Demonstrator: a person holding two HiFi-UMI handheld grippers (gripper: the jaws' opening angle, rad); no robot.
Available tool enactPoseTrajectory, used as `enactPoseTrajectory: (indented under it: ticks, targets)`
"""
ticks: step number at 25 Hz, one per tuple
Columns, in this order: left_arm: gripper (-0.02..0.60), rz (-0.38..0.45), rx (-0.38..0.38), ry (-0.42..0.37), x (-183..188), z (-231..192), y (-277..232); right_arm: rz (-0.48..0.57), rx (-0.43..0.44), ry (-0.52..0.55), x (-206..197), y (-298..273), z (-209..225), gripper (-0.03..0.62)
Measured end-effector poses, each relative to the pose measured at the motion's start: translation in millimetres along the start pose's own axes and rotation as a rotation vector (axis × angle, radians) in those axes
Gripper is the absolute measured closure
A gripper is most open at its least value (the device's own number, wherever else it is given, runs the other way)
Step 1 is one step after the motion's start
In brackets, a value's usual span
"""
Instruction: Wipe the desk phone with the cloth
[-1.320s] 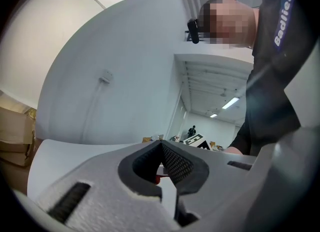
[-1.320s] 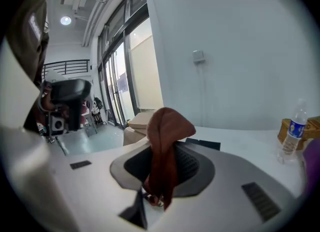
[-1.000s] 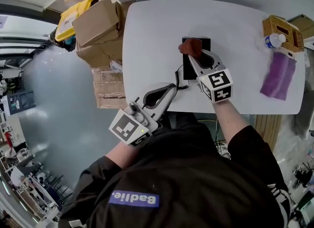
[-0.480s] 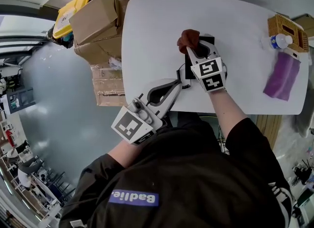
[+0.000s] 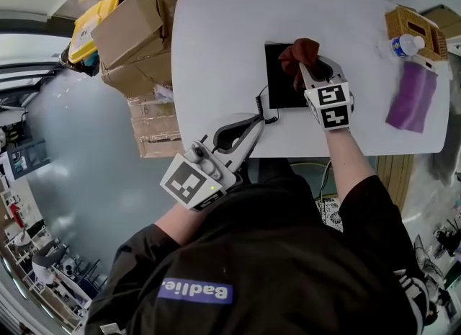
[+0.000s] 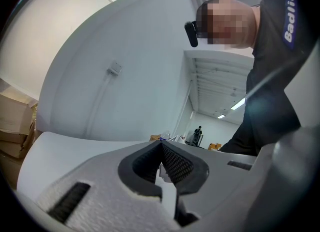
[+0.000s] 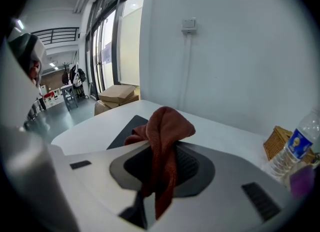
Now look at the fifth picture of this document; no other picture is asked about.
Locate woven wicker tissue box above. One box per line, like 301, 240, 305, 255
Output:
384, 6, 449, 62

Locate purple cloth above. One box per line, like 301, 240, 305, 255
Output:
385, 60, 439, 134

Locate large open cardboard box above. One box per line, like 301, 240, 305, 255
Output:
91, 0, 174, 72

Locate clear plastic water bottle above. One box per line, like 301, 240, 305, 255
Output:
377, 33, 426, 59

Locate brown cardboard box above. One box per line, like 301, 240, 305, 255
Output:
420, 3, 461, 40

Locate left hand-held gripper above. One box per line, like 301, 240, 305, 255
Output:
159, 112, 267, 213

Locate wooden desk side panel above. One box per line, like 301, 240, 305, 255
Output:
375, 153, 416, 213

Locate black white patterned rug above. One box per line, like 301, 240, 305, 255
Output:
315, 196, 344, 233

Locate dark red cloth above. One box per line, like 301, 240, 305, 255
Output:
278, 37, 321, 91

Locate person's left forearm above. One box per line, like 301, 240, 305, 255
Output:
153, 200, 203, 247

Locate person's right forearm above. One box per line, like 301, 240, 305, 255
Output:
323, 127, 377, 205

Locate person's black shirt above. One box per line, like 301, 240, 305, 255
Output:
84, 174, 430, 335

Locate flattened taped cardboard box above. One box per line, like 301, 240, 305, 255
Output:
100, 50, 174, 98

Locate grey fluffy rug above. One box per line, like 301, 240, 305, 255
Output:
427, 145, 461, 187

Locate yellow green cable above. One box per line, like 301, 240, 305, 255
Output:
289, 161, 333, 197

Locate black bag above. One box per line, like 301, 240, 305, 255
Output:
58, 43, 101, 78

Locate black coiled phone cord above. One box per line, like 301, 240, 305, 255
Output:
255, 84, 280, 125

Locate yellow plastic bag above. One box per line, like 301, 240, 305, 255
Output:
68, 0, 125, 65

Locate black desk phone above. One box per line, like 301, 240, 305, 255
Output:
264, 40, 311, 110

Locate person's black striped trousers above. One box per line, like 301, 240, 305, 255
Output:
391, 267, 441, 329

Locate white cable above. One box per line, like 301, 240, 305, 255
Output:
319, 159, 333, 192

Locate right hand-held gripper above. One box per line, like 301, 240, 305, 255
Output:
297, 55, 357, 133

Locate white metal shelving rack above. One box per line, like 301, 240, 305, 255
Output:
0, 218, 109, 329

